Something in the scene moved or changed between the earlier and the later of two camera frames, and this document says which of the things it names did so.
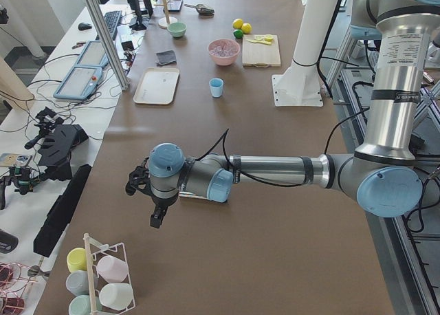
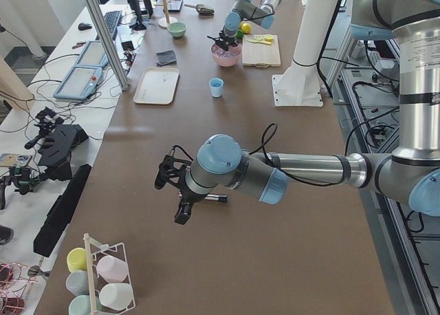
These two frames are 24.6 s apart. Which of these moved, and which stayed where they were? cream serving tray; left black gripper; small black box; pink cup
Moved: left black gripper
Stayed: small black box; cream serving tray; pink cup
